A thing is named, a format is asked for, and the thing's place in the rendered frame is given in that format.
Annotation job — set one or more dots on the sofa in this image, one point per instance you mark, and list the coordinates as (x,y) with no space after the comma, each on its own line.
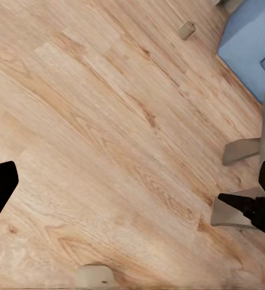
(242,48)

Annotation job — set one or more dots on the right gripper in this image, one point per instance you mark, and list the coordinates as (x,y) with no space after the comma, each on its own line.
(253,209)

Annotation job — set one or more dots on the coffee table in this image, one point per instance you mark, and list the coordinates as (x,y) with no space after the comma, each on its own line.
(223,213)

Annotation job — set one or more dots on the pillar candle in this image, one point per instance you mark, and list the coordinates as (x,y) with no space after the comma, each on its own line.
(94,277)
(186,30)

